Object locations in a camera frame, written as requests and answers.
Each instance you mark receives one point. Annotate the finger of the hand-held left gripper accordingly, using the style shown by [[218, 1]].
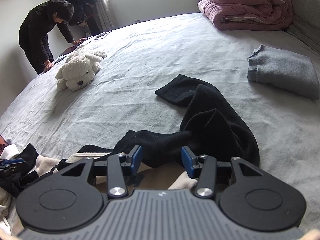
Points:
[[11, 162]]

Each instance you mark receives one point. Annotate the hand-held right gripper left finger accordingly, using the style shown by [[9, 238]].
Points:
[[137, 160]]

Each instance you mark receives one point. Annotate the white plush dog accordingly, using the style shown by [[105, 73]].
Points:
[[77, 67]]

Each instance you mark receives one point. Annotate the beige and black sweatshirt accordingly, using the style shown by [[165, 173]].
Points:
[[212, 130]]

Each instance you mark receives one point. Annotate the folded pink quilt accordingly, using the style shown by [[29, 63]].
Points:
[[245, 5]]

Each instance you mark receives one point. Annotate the white cloth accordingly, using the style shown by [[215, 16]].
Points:
[[5, 205]]

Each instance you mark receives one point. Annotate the grey quilted headboard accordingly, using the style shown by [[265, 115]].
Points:
[[307, 10]]

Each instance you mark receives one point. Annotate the folded grey sweater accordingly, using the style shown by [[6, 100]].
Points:
[[282, 72]]

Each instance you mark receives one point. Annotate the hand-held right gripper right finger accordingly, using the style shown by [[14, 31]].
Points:
[[187, 161]]

